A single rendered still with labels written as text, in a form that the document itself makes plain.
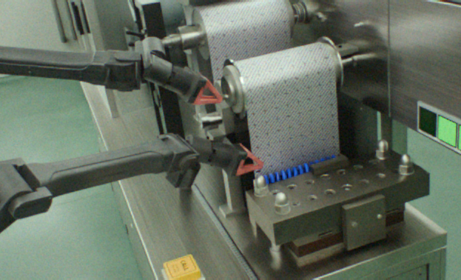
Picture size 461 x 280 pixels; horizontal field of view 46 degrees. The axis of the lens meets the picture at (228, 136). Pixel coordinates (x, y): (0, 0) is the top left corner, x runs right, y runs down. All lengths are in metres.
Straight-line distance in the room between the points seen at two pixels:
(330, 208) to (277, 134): 0.23
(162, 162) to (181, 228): 0.34
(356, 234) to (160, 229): 0.51
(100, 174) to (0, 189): 0.19
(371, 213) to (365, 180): 0.09
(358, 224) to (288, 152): 0.25
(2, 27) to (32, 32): 0.32
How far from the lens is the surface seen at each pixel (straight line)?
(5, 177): 0.98
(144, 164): 1.13
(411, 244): 1.34
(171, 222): 1.49
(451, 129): 1.18
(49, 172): 1.00
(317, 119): 1.36
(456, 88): 1.15
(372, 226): 1.29
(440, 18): 1.14
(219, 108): 1.35
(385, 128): 1.70
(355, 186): 1.29
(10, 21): 6.77
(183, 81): 1.25
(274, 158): 1.35
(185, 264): 1.28
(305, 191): 1.28
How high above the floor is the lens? 1.69
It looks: 24 degrees down
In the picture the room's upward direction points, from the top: 8 degrees counter-clockwise
